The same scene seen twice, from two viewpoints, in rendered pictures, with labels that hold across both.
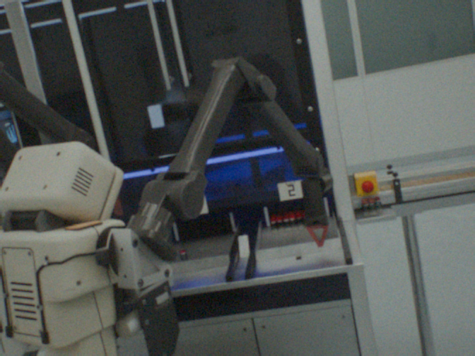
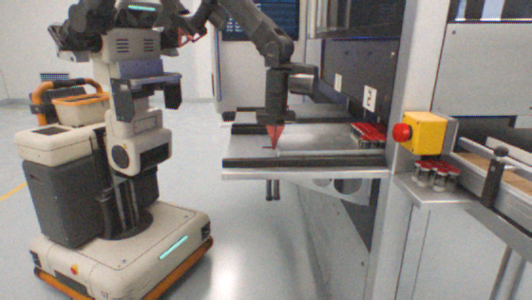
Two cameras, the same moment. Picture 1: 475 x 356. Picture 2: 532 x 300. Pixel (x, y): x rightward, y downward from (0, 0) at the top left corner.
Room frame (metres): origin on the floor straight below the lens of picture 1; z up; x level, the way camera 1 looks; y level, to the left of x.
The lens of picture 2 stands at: (1.51, -0.96, 1.17)
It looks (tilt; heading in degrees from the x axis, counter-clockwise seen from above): 20 degrees down; 80
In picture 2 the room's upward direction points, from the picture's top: straight up
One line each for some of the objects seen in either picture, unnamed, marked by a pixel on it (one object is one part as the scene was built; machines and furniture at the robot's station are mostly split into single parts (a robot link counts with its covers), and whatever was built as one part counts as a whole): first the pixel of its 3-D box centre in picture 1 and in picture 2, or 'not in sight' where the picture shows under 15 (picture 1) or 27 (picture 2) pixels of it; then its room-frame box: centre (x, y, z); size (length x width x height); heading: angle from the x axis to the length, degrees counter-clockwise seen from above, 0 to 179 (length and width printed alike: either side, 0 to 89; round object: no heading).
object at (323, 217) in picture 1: (314, 208); (275, 104); (1.67, -0.21, 1.02); 0.10 x 0.07 x 0.07; 171
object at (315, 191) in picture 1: (312, 188); (279, 81); (1.68, -0.21, 1.08); 0.07 x 0.06 x 0.07; 145
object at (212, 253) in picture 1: (197, 248); (313, 114); (1.90, 0.18, 0.90); 0.34 x 0.26 x 0.04; 172
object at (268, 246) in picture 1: (297, 232); (332, 140); (1.85, -0.16, 0.90); 0.34 x 0.26 x 0.04; 173
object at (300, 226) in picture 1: (296, 222); (363, 138); (1.94, -0.17, 0.90); 0.18 x 0.02 x 0.05; 83
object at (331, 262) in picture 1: (247, 255); (301, 133); (1.81, 0.02, 0.87); 0.70 x 0.48 x 0.02; 82
